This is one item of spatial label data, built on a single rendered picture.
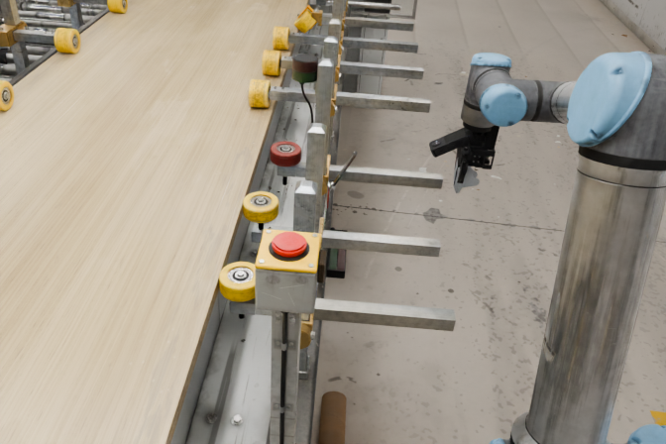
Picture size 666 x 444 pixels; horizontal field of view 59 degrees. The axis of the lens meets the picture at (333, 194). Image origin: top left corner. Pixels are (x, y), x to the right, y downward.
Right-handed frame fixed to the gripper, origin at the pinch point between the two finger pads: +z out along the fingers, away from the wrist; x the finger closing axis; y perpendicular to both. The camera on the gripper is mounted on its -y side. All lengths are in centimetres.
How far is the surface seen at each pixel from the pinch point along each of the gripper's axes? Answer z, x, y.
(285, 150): -7.9, -1.1, -45.3
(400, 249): 1.2, -26.6, -15.5
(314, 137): -28, -31, -37
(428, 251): 1.1, -26.6, -9.2
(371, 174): -3.0, -1.6, -22.7
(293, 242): -40, -80, -36
